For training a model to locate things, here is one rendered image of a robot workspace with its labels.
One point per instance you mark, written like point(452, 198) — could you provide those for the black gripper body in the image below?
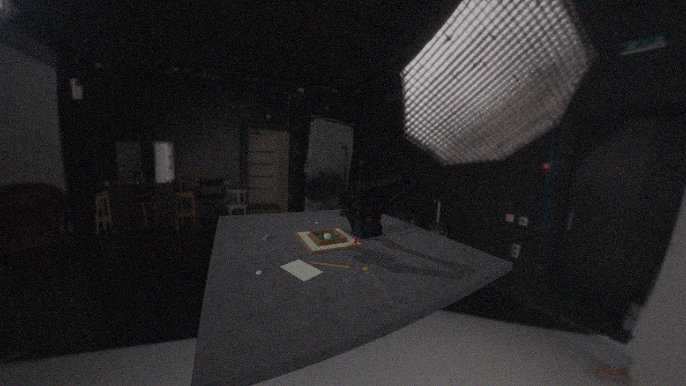
point(367, 218)

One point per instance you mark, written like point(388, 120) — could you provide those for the beige flat rectangular panel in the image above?
point(301, 269)

